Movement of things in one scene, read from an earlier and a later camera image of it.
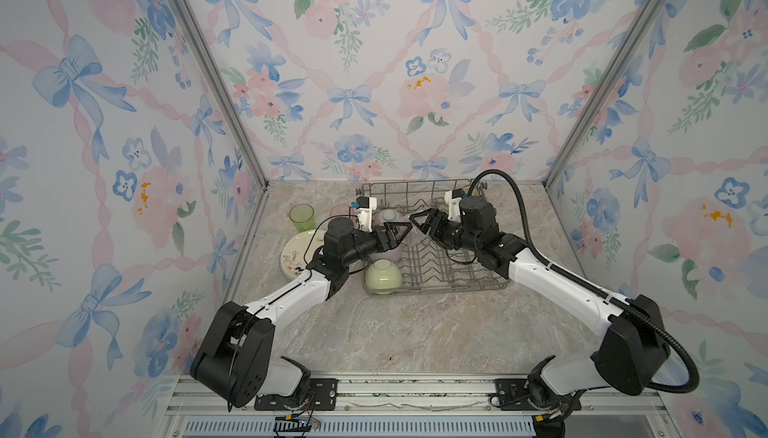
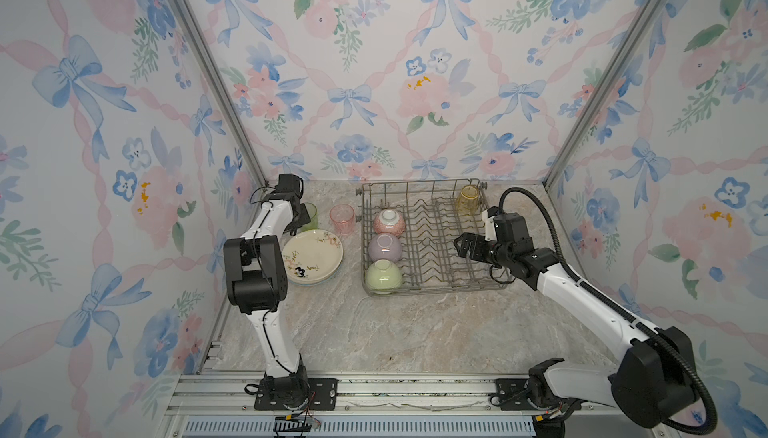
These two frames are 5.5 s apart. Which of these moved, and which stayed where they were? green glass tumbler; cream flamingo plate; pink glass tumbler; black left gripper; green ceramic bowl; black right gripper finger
Moved: black left gripper; black right gripper finger
Stayed: cream flamingo plate; pink glass tumbler; green glass tumbler; green ceramic bowl
